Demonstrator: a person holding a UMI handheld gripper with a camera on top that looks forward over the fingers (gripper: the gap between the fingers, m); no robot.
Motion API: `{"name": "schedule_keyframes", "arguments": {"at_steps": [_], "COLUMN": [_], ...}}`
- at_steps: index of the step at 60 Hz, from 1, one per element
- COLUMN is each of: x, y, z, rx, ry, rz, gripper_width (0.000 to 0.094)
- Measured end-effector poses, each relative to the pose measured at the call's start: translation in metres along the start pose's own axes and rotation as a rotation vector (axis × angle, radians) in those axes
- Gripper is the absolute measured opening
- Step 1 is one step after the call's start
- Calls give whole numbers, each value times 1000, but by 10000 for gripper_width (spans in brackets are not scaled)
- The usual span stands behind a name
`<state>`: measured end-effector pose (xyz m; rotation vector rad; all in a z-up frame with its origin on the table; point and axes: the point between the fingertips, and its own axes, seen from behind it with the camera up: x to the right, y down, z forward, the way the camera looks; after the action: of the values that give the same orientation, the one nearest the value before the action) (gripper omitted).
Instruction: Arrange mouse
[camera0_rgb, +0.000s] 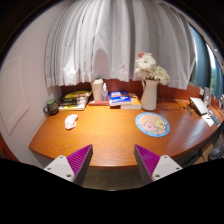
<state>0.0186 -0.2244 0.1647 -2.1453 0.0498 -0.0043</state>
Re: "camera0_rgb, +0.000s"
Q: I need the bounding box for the yellow and black book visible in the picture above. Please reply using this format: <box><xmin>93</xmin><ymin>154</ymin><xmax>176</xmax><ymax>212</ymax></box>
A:
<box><xmin>64</xmin><ymin>89</ymin><xmax>92</xmax><ymax>100</ymax></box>

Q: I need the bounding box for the thin black book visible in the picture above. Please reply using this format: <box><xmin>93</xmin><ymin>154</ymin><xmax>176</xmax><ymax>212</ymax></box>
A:
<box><xmin>60</xmin><ymin>96</ymin><xmax>90</xmax><ymax>103</ymax></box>

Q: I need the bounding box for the black cable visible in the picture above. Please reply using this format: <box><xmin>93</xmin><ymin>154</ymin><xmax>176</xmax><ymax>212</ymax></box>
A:
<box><xmin>157</xmin><ymin>84</ymin><xmax>183</xmax><ymax>112</ymax></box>

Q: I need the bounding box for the pale pink computer mouse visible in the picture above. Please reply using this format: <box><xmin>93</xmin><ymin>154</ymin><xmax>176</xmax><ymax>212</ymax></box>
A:
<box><xmin>64</xmin><ymin>113</ymin><xmax>79</xmax><ymax>131</ymax></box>

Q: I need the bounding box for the white ceramic vase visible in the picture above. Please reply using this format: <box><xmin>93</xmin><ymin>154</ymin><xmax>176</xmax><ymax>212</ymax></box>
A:
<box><xmin>140</xmin><ymin>79</ymin><xmax>160</xmax><ymax>112</ymax></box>

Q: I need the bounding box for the white paper sheet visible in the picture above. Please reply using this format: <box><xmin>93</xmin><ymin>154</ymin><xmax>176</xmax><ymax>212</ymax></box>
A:
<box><xmin>201</xmin><ymin>113</ymin><xmax>216</xmax><ymax>128</ymax></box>

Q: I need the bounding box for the window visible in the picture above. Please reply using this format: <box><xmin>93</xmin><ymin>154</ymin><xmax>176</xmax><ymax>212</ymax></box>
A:
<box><xmin>188</xmin><ymin>23</ymin><xmax>224</xmax><ymax>98</ymax></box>

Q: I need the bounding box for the black book with white edge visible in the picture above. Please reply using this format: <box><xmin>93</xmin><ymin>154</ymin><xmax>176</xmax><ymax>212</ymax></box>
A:
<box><xmin>59</xmin><ymin>99</ymin><xmax>89</xmax><ymax>107</ymax></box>

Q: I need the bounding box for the blue book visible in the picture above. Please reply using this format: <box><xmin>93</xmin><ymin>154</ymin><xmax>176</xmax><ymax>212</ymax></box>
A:
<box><xmin>109</xmin><ymin>90</ymin><xmax>132</xmax><ymax>107</ymax></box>

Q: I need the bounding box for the orange book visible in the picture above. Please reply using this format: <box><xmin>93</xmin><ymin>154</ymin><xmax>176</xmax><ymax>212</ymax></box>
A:
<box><xmin>120</xmin><ymin>93</ymin><xmax>143</xmax><ymax>110</ymax></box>

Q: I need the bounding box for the white curtain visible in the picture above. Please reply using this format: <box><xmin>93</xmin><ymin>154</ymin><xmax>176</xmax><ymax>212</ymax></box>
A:
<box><xmin>44</xmin><ymin>0</ymin><xmax>198</xmax><ymax>91</ymax></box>

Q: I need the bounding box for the white artificial flower bunch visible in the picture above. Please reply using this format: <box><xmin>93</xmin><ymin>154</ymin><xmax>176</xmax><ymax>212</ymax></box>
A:
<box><xmin>134</xmin><ymin>51</ymin><xmax>171</xmax><ymax>86</ymax></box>

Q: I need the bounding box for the dark green mug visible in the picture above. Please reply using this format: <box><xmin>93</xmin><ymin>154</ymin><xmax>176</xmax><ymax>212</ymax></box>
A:
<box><xmin>42</xmin><ymin>98</ymin><xmax>60</xmax><ymax>117</ymax></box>

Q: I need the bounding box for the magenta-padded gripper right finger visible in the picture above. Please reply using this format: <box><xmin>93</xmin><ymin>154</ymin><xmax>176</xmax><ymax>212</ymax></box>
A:
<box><xmin>133</xmin><ymin>143</ymin><xmax>184</xmax><ymax>185</ymax></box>

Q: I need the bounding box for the dark red book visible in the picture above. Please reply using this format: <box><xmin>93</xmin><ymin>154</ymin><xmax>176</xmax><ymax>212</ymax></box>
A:
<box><xmin>87</xmin><ymin>99</ymin><xmax>111</xmax><ymax>107</ymax></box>

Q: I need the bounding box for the clear spray bottle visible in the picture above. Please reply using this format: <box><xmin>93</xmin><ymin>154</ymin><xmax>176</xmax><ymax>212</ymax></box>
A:
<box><xmin>101</xmin><ymin>82</ymin><xmax>109</xmax><ymax>102</ymax></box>

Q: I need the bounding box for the yellow and white book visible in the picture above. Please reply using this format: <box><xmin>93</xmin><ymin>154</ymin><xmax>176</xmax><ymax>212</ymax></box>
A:
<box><xmin>58</xmin><ymin>103</ymin><xmax>87</xmax><ymax>112</ymax></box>

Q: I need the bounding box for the white tilted device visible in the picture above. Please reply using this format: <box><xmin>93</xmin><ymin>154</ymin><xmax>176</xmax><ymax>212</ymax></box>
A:
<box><xmin>189</xmin><ymin>96</ymin><xmax>209</xmax><ymax>116</ymax></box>

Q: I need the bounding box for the round cartoon print mouse pad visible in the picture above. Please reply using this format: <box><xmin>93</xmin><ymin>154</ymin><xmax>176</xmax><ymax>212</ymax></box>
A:
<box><xmin>134</xmin><ymin>111</ymin><xmax>171</xmax><ymax>138</ymax></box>

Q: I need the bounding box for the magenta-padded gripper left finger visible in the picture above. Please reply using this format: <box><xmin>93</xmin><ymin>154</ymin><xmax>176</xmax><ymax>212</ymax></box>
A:
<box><xmin>43</xmin><ymin>143</ymin><xmax>94</xmax><ymax>187</ymax></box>

